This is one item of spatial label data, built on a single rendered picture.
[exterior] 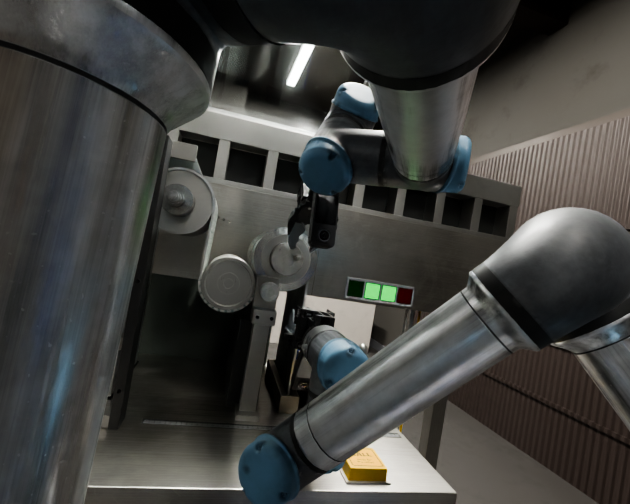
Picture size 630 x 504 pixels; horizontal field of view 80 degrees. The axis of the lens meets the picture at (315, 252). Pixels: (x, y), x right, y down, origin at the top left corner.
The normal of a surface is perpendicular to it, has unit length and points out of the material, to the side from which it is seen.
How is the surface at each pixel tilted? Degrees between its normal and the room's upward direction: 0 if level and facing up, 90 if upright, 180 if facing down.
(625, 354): 96
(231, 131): 90
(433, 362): 93
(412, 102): 176
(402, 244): 90
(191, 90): 136
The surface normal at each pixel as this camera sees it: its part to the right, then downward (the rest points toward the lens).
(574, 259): -0.11, -0.39
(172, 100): 0.57, 0.82
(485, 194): 0.23, 0.02
